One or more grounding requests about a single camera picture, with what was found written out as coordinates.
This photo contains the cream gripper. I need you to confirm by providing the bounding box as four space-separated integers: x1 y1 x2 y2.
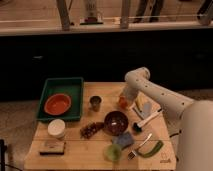
120 85 138 103

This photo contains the red apple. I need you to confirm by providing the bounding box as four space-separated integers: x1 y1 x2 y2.
118 97 128 109

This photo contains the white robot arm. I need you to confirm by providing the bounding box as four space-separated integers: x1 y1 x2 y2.
121 67 213 171

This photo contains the metal cup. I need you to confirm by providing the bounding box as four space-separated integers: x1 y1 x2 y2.
90 96 102 112

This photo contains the green plastic cup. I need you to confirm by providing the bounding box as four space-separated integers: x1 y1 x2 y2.
104 144 122 162

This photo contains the white paper cup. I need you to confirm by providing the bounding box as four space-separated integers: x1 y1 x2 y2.
47 119 65 138

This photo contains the yellow banana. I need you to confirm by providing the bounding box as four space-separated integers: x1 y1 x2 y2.
135 97 143 112

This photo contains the grey spatula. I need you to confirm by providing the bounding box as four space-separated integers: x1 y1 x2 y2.
133 102 152 120

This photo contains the dark purple bowl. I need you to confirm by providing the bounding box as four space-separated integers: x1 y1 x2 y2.
104 111 129 136

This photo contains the wooden table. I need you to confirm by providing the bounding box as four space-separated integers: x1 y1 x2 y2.
24 82 176 171

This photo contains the blue cloth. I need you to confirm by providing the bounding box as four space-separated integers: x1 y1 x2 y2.
112 132 134 149

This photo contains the green plastic tray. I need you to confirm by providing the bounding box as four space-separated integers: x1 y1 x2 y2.
37 77 84 122

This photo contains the bunch of dark grapes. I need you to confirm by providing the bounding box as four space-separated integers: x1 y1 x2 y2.
80 122 104 139

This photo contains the green cucumber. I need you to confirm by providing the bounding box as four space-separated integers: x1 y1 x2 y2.
138 140 164 158

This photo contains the silver fork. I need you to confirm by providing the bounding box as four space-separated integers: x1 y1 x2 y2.
128 133 152 160

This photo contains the orange bowl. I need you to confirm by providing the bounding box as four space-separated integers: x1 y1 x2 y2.
44 93 72 116

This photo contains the black tan sponge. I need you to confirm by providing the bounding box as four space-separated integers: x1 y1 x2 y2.
39 141 65 155

